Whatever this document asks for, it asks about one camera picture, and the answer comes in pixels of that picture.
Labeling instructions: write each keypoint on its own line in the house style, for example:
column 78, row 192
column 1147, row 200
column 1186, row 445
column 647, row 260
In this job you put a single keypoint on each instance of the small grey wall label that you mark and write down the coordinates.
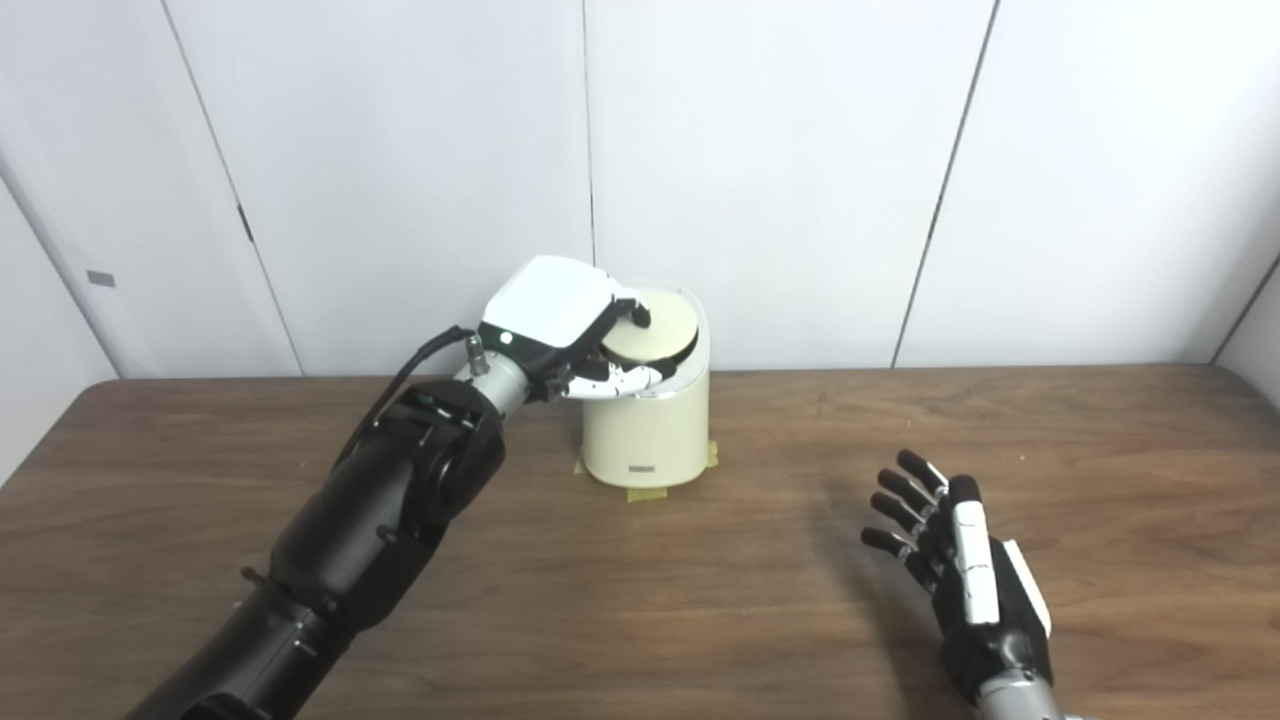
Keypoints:
column 100, row 278

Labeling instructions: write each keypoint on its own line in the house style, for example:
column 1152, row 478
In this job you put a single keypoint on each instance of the black wall panel hinge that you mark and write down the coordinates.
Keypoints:
column 244, row 225

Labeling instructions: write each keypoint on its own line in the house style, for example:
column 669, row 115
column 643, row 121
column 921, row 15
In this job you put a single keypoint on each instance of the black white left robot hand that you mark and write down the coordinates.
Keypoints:
column 550, row 310

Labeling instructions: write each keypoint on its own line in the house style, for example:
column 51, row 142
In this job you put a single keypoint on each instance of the cream-colored bin body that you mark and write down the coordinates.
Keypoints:
column 650, row 430

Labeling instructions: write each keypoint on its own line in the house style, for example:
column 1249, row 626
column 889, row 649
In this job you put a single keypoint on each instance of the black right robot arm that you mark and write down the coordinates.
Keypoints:
column 1020, row 700

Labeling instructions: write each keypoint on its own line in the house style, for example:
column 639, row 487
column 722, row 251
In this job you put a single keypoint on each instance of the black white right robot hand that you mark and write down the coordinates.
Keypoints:
column 985, row 590

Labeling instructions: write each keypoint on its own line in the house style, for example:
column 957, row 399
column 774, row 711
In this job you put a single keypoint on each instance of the cream round bin lid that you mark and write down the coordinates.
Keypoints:
column 660, row 330

